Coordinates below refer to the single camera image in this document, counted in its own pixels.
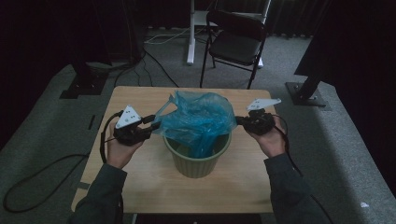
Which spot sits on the person's right hand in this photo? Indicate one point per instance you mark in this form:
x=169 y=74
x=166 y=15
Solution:
x=271 y=143

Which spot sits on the black folding chair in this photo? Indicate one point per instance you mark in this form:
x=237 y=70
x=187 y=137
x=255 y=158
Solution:
x=236 y=46

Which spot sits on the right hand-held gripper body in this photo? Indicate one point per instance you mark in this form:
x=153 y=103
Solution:
x=260 y=119

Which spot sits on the white paper scrap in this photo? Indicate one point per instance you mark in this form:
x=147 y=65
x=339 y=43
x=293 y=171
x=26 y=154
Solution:
x=364 y=204

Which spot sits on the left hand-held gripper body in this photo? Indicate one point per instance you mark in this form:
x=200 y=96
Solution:
x=129 y=129

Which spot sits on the black stand with base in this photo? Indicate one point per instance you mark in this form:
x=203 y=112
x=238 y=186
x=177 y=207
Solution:
x=85 y=84
x=306 y=91

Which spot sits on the person's left hand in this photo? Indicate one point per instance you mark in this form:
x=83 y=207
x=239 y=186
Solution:
x=120 y=154

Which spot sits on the blue plastic trash bag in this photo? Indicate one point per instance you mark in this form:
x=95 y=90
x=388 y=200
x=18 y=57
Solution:
x=199 y=121

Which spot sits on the green ribbed trash bin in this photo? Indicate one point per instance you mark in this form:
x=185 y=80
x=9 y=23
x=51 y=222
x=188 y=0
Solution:
x=194 y=165

